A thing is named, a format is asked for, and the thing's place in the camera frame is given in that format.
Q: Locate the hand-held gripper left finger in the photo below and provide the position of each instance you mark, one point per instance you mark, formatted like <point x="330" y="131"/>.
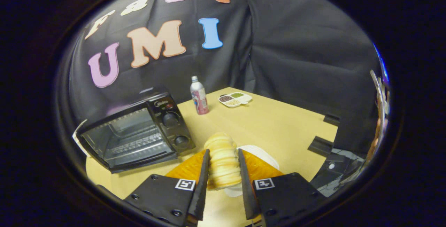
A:
<point x="202" y="188"/>

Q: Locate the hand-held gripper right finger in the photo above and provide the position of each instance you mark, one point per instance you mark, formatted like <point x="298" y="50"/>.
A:
<point x="245" y="188"/>

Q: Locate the pale ridged bread roll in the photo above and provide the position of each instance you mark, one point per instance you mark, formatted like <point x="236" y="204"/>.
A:
<point x="223" y="157"/>

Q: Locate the black toaster oven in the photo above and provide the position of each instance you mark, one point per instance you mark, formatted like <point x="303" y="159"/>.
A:
<point x="167" y="115"/>

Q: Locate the white round plate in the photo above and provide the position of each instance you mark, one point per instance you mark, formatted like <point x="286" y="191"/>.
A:
<point x="264" y="157"/>

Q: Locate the white divided condiment dish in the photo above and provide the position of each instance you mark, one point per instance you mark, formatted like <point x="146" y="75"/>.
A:
<point x="235" y="99"/>

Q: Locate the white pink-label bottle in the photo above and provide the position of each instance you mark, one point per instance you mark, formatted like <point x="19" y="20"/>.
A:
<point x="199" y="96"/>

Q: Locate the dark shiny sheet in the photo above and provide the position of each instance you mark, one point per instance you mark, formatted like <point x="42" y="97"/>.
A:
<point x="338" y="169"/>

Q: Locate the black backdrop cloth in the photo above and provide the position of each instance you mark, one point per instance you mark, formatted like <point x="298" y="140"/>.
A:
<point x="299" y="53"/>

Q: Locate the black table edge bracket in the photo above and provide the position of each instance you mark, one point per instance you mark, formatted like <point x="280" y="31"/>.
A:
<point x="331" y="119"/>
<point x="321" y="146"/>

